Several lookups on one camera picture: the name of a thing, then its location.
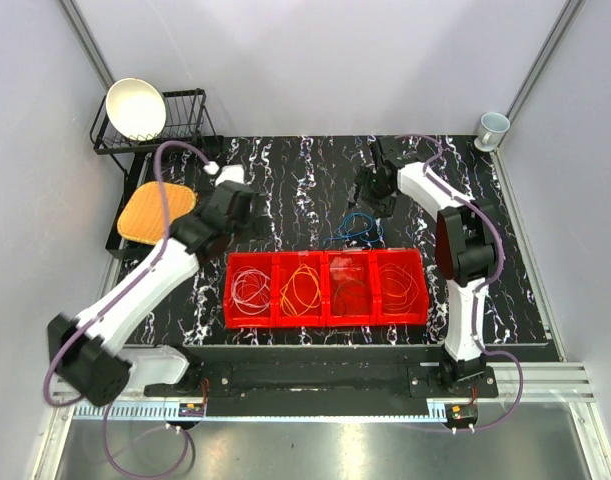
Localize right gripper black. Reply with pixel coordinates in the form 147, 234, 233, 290
347, 166, 397, 221

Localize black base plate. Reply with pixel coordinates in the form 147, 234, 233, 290
144, 345, 506, 417

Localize pink cable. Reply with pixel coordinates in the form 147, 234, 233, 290
232, 268, 272, 309

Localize white bowl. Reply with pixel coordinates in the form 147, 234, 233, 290
105, 78, 167, 141

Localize black wire dish rack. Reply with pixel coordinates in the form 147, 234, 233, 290
89, 88, 224, 163

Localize dark brown cable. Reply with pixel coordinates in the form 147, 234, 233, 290
332, 280, 374, 316

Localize black marbled mat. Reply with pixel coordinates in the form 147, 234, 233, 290
130, 135, 548, 346

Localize aluminium frame rail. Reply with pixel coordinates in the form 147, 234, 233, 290
71, 362, 593, 423

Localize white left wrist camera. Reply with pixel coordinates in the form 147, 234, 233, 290
203, 161, 245, 186

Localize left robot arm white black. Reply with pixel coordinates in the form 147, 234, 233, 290
43, 180, 271, 407

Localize white cable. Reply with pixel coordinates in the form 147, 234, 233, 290
230, 268, 272, 316

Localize orange woven pad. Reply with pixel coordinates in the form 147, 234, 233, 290
117, 181, 198, 246

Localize pale blue mug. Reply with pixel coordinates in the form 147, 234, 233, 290
474, 112, 511, 152

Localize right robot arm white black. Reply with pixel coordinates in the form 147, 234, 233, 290
354, 162, 504, 397

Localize yellow cable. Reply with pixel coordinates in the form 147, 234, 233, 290
279, 263, 322, 317

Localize blue cable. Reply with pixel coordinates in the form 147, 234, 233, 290
326, 212, 386, 246

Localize black tray under pad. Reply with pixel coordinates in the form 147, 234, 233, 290
103, 152, 221, 261

